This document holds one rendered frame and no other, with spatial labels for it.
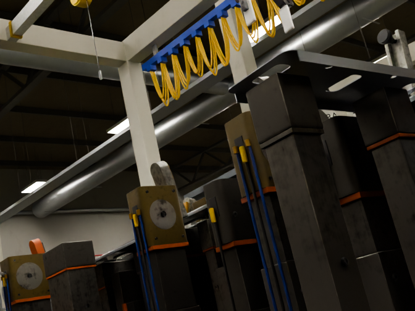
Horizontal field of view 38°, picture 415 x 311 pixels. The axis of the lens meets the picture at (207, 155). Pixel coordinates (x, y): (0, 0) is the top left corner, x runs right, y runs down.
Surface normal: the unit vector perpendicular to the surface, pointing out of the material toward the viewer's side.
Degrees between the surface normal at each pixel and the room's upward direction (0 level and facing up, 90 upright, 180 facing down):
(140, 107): 90
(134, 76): 90
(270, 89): 90
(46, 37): 90
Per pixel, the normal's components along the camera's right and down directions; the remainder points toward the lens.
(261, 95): -0.78, 0.00
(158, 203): 0.59, -0.35
